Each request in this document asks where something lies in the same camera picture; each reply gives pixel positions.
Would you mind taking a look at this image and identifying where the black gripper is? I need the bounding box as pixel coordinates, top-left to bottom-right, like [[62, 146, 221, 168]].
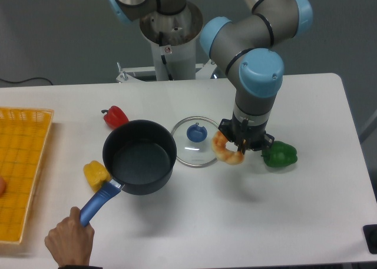
[[218, 117, 275, 154]]

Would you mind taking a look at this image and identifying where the glazed orange donut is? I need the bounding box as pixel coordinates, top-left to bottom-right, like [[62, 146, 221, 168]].
[[211, 131, 244, 165]]

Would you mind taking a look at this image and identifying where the dark pot blue handle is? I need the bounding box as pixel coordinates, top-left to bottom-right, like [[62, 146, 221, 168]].
[[80, 119, 177, 226]]

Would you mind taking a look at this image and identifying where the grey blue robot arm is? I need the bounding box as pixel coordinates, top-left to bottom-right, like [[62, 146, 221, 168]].
[[109, 0, 313, 152]]

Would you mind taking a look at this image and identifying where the dark sleeve forearm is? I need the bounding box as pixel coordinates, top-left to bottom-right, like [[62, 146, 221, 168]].
[[58, 264, 103, 269]]

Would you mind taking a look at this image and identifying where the person's hand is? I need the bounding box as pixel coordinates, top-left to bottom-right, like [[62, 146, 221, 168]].
[[44, 207, 95, 267]]

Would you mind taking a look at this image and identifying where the green bell pepper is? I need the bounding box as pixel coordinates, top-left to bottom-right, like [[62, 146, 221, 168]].
[[261, 141, 297, 168]]

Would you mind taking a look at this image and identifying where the glass lid blue knob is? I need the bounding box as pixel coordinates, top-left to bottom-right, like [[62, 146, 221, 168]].
[[171, 116, 219, 168]]

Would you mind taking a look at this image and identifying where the red bell pepper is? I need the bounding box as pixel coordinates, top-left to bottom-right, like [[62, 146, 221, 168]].
[[101, 105, 129, 129]]

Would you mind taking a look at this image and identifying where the yellow bell pepper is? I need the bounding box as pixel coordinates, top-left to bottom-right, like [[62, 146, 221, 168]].
[[83, 161, 111, 192]]

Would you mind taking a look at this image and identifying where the black device at table edge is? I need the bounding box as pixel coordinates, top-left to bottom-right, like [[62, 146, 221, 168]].
[[363, 224, 377, 254]]

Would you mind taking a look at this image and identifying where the yellow woven basket tray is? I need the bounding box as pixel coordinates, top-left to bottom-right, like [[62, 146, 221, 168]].
[[1, 107, 54, 244]]

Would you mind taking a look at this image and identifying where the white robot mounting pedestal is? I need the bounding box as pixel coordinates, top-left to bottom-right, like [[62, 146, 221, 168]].
[[119, 2, 203, 81]]

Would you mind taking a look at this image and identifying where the black cable on floor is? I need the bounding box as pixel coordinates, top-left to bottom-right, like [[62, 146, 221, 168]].
[[0, 77, 54, 86]]

